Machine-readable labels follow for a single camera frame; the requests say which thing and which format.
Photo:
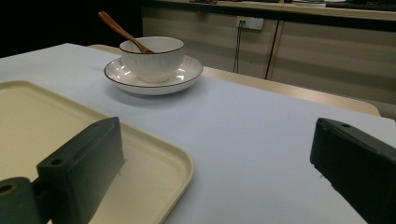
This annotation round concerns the beige cabinet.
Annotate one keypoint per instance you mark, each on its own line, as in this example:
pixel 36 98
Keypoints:
pixel 327 56

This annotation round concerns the brown wooden spoon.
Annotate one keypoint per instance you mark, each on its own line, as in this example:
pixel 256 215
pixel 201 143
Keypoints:
pixel 120 30

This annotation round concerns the white table mat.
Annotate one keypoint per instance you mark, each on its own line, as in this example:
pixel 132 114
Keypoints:
pixel 236 130

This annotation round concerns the white ribbed bowl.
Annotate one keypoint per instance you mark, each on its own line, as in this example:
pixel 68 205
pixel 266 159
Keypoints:
pixel 154 62

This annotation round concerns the white wall socket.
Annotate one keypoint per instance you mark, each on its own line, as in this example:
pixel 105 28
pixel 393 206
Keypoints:
pixel 250 22

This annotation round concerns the cream plastic tray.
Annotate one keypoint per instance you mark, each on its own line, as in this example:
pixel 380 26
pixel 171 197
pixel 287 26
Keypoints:
pixel 37 124

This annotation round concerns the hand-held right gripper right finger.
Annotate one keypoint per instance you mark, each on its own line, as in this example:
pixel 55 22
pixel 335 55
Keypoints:
pixel 358 165

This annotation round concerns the white plate with dark rim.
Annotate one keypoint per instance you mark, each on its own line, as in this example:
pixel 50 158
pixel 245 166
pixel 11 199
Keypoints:
pixel 186 73

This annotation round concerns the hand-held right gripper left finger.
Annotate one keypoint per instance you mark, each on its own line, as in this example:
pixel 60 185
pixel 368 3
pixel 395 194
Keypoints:
pixel 81 168

